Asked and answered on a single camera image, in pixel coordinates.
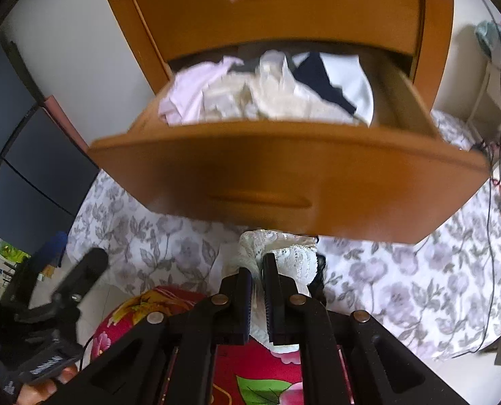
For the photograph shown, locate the plain white garment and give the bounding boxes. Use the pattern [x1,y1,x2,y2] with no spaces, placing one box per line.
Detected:
[317,53,376,128]

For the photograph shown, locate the cream lace underwear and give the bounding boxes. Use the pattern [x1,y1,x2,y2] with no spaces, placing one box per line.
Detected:
[199,50,361,126]

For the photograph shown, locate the dark grey underwear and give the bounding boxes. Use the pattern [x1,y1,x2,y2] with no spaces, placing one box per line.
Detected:
[228,56,256,73]

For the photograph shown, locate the grey floral bedsheet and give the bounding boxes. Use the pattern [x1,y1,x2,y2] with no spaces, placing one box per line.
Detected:
[66,109,501,362]

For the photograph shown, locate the dark blue cabinet panel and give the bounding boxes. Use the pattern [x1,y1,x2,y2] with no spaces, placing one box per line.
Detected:
[0,34,102,259]

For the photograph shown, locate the black cable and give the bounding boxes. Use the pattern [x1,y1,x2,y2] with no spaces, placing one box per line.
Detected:
[472,0,501,356]

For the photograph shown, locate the white cutout organizer rack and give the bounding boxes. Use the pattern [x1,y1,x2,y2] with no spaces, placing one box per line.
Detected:
[465,51,501,158]

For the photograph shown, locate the white lace underwear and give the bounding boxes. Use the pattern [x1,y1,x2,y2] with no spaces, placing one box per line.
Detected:
[210,227,324,352]

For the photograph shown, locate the navy blue underwear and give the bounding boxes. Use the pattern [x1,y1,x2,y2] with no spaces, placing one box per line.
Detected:
[292,52,359,117]

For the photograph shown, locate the wooden nightstand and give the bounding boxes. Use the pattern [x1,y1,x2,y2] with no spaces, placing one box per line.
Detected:
[91,0,454,114]

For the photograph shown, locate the pink board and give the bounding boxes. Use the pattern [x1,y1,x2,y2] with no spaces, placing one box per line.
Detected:
[38,94,91,149]

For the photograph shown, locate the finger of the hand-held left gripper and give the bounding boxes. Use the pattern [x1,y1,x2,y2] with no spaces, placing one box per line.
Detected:
[14,248,109,323]
[3,231,69,304]

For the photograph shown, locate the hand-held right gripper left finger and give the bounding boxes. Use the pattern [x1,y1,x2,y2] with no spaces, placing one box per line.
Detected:
[79,267,254,405]

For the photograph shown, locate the light pink underwear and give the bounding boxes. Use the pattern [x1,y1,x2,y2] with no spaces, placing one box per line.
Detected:
[157,60,235,126]

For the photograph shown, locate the wooden nightstand drawer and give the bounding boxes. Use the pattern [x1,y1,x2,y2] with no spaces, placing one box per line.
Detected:
[131,0,425,62]
[87,46,493,246]

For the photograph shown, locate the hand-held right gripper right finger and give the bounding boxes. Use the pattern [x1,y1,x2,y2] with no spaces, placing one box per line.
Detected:
[261,253,471,405]

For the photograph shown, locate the person's left hand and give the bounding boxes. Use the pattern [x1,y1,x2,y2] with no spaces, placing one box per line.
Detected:
[16,366,79,405]

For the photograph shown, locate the teal plastic bag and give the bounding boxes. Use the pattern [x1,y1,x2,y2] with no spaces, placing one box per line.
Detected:
[473,20,501,56]

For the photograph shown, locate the green printed packet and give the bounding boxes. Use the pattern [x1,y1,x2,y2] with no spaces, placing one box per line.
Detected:
[0,237,32,263]

